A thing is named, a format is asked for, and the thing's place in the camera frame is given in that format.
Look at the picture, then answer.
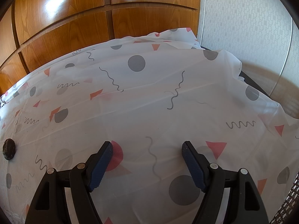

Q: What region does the perforated metal basket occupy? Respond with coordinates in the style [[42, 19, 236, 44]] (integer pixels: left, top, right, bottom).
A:
[[270, 174, 299, 224]]

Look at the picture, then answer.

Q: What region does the dark brown chestnut upper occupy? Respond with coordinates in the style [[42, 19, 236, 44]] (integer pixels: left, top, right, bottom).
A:
[[3, 138, 16, 161]]

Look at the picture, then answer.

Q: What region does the patterned white tablecloth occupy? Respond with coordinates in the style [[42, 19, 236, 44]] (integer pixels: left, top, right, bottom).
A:
[[1, 28, 298, 223]]

